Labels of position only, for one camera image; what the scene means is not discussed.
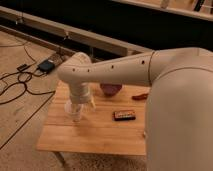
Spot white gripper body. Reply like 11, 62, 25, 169
69, 83, 92, 104

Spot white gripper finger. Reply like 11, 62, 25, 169
87, 99, 96, 110

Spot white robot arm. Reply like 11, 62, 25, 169
58, 47, 213, 171

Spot dark red ceramic bowl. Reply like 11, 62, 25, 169
100, 84, 122, 97

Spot black rectangular box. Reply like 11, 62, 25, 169
114, 110, 136, 121

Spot wooden table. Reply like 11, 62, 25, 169
37, 82, 149, 156

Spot black power adapter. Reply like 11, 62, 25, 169
38, 60, 55, 73

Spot red chili pepper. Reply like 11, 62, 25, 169
131, 93, 149, 101

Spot small black plug box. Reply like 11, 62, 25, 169
17, 64, 29, 72

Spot black floor cable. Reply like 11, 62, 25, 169
0, 43, 56, 106

